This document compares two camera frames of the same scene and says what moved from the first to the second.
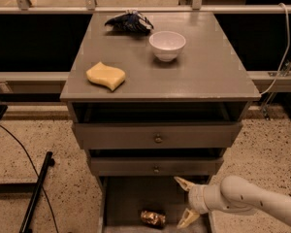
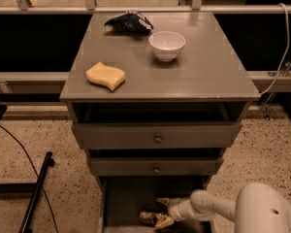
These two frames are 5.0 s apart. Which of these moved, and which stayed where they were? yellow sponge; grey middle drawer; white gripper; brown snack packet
Moved: white gripper
Stayed: yellow sponge; brown snack packet; grey middle drawer
